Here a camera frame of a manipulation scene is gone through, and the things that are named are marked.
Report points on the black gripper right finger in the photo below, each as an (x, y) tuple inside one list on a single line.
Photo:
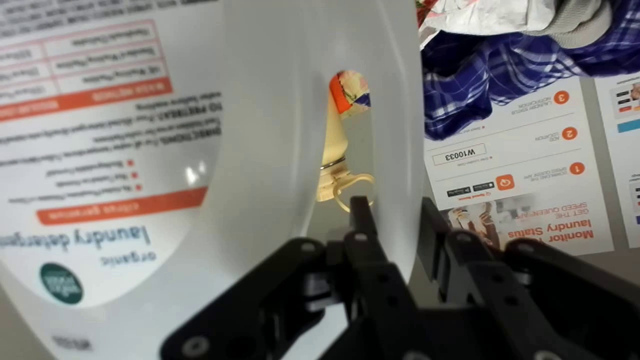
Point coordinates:
[(480, 286)]

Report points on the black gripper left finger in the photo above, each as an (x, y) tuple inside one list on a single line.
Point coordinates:
[(373, 281)]

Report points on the white laundry detergent bottle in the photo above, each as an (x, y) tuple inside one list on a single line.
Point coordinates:
[(132, 167)]

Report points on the orange white wash poster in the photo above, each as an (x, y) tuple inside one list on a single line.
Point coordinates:
[(532, 167)]

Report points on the blue plaid cloth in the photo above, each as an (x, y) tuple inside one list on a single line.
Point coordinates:
[(466, 86)]

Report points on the white crumpled cloth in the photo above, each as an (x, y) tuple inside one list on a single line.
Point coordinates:
[(493, 13)]

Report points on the grey green cloth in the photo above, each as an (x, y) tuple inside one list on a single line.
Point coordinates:
[(581, 16)]

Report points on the blue white wall poster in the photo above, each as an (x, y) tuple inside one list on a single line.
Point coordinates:
[(626, 167)]

